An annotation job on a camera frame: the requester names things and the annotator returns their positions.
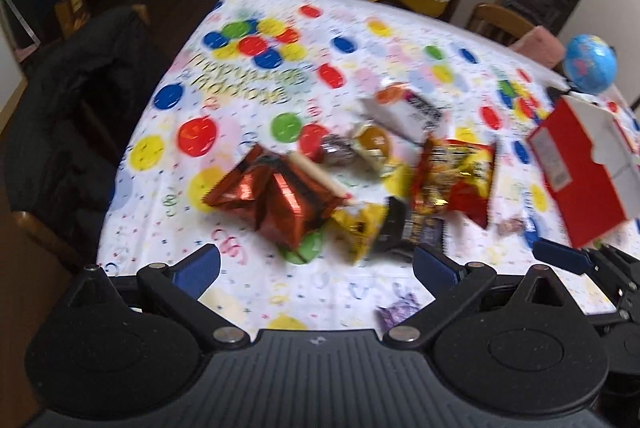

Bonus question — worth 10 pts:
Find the balloon print tablecloth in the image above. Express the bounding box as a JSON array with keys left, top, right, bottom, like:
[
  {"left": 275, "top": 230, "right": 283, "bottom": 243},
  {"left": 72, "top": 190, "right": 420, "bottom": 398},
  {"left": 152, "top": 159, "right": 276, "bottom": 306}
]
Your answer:
[{"left": 95, "top": 0, "right": 640, "bottom": 331}]

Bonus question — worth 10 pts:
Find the blue globe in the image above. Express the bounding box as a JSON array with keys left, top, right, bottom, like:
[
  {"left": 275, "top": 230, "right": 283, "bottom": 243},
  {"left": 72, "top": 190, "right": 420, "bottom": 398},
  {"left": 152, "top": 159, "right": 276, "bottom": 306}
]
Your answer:
[{"left": 562, "top": 33, "right": 617, "bottom": 95}]

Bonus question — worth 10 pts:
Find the yellow paper bag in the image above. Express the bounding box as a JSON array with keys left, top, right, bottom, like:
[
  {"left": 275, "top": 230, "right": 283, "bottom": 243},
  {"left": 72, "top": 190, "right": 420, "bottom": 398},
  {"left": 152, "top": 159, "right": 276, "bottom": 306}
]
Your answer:
[{"left": 54, "top": 0, "right": 91, "bottom": 39}]

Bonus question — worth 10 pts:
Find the round orange-brown candy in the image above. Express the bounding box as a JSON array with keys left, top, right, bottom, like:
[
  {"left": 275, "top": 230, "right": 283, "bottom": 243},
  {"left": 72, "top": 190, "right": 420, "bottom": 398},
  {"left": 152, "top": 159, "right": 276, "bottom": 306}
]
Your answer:
[{"left": 350, "top": 121, "right": 396, "bottom": 171}]

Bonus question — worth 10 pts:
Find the black jacket on chair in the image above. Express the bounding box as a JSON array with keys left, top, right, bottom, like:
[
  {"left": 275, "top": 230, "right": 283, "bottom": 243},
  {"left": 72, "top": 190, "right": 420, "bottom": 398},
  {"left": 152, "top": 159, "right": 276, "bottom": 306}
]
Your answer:
[{"left": 12, "top": 3, "right": 153, "bottom": 269}]

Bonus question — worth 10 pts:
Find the pink cushion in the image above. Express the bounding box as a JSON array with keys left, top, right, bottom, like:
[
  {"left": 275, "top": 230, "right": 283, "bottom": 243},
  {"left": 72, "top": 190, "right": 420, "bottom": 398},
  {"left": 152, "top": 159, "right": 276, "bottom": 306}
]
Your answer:
[{"left": 515, "top": 26, "right": 568, "bottom": 69}]

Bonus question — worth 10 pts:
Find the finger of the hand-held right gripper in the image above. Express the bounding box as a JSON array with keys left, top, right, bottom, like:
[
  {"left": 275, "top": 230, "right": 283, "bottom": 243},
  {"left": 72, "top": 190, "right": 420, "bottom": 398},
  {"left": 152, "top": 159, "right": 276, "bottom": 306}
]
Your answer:
[{"left": 532, "top": 239, "right": 640, "bottom": 309}]

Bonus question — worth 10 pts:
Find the purple wrapped candy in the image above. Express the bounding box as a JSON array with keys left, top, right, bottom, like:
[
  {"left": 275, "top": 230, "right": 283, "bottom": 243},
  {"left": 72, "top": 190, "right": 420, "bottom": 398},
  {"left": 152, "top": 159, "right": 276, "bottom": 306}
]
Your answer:
[{"left": 376, "top": 293, "right": 418, "bottom": 331}]

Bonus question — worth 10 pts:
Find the black snack packet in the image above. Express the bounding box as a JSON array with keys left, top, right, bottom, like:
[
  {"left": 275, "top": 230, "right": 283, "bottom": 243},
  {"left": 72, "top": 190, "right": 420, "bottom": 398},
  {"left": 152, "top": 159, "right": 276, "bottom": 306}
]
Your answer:
[{"left": 372, "top": 195, "right": 446, "bottom": 259}]

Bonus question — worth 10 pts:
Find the red and yellow snack bag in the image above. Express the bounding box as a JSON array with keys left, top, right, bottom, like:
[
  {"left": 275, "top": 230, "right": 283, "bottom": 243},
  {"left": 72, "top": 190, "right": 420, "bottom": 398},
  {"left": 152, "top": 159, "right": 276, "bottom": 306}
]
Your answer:
[{"left": 410, "top": 137, "right": 498, "bottom": 229}]

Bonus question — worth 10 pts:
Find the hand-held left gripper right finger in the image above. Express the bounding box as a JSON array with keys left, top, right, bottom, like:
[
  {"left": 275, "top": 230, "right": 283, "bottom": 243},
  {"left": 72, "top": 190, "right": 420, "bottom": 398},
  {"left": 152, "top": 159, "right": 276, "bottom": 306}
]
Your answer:
[{"left": 381, "top": 244, "right": 573, "bottom": 351}]

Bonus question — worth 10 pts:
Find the dark round wrapped candy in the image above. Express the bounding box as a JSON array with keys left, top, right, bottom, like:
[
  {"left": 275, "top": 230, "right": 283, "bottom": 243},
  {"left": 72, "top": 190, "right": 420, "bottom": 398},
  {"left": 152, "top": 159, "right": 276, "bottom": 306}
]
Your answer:
[{"left": 320, "top": 134, "right": 357, "bottom": 166}]

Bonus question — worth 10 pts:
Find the beige sausage stick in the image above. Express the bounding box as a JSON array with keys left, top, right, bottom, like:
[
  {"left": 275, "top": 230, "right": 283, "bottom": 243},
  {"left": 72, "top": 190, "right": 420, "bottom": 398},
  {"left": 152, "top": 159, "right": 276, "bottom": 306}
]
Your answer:
[{"left": 287, "top": 152, "right": 358, "bottom": 207}]

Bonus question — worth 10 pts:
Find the red cardboard box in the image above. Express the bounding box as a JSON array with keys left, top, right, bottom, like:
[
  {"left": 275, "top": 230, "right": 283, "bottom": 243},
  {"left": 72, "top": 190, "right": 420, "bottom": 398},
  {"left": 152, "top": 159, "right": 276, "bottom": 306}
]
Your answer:
[{"left": 527, "top": 96, "right": 640, "bottom": 249}]

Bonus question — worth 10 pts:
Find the yellow snack packet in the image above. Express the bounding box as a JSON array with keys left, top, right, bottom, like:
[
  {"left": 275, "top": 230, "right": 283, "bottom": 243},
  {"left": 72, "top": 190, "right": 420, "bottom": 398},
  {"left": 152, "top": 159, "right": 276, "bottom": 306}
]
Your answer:
[{"left": 330, "top": 201, "right": 388, "bottom": 264}]

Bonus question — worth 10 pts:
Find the white noodle snack packet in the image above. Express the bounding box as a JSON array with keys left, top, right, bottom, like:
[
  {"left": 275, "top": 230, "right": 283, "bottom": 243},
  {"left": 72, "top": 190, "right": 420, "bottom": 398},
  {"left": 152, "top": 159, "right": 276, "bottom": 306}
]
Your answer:
[{"left": 359, "top": 83, "right": 451, "bottom": 144}]

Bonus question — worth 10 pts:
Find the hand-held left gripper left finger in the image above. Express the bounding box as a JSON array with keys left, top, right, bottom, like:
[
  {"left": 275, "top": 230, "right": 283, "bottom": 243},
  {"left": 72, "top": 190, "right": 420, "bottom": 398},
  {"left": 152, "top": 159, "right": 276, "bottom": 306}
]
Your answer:
[{"left": 70, "top": 244, "right": 251, "bottom": 351}]

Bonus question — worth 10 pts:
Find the red foil snack bag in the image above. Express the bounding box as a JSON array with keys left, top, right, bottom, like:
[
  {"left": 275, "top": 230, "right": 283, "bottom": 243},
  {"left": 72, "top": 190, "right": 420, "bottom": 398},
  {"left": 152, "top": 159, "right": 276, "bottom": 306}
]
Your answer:
[{"left": 201, "top": 143, "right": 346, "bottom": 245}]

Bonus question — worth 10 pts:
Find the small brown wrapped candy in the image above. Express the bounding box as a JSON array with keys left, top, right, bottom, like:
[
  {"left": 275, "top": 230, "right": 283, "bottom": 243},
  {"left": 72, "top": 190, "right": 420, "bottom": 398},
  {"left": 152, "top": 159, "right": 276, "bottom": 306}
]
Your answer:
[{"left": 499, "top": 215, "right": 531, "bottom": 236}]

